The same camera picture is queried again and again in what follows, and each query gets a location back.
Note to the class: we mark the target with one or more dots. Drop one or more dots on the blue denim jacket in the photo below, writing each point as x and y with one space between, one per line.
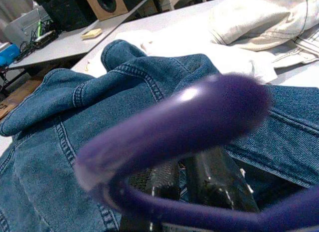
49 142

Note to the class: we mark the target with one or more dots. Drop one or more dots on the wooden speaker box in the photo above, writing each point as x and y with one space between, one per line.
109 7

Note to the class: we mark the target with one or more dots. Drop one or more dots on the blue plastic object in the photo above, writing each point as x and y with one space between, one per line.
10 53

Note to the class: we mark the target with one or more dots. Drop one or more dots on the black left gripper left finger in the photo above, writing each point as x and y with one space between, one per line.
159 179

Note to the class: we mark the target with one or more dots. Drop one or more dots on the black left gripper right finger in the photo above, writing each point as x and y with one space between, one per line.
216 177

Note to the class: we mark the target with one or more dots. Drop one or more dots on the black speaker box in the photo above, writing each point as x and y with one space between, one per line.
67 12

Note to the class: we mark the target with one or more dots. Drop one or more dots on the white cloth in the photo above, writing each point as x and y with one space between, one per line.
179 42

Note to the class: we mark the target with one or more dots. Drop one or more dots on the cream garment black stitching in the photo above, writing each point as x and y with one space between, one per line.
249 20

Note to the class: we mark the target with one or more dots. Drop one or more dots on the purple plastic clothes hanger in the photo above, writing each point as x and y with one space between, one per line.
174 122

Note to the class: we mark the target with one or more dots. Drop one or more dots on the yellow sticky note pad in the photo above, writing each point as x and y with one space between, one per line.
91 33

